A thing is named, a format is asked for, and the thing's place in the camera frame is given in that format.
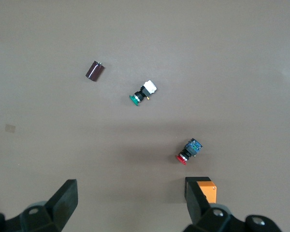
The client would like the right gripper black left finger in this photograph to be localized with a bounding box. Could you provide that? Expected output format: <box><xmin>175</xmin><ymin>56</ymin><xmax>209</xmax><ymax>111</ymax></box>
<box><xmin>20</xmin><ymin>178</ymin><xmax>79</xmax><ymax>232</ymax></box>

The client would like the green push button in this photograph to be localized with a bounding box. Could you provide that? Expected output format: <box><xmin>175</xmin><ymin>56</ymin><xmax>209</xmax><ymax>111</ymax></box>
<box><xmin>129</xmin><ymin>80</ymin><xmax>158</xmax><ymax>107</ymax></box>

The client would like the dark maroon capacitor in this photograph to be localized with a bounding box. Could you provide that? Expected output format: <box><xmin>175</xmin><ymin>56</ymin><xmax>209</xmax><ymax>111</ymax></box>
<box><xmin>85</xmin><ymin>60</ymin><xmax>106</xmax><ymax>83</ymax></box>

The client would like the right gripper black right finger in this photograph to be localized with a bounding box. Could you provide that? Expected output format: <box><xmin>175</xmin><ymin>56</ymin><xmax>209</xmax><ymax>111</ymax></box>
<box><xmin>183</xmin><ymin>177</ymin><xmax>245</xmax><ymax>232</ymax></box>

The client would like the orange box with black base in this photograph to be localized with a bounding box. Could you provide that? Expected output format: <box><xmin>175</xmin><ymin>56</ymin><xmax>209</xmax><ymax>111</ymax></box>
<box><xmin>195</xmin><ymin>176</ymin><xmax>218</xmax><ymax>204</ymax></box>

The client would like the red push button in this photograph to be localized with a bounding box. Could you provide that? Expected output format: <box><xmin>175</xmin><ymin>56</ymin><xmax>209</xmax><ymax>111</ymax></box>
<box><xmin>175</xmin><ymin>138</ymin><xmax>204</xmax><ymax>165</ymax></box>

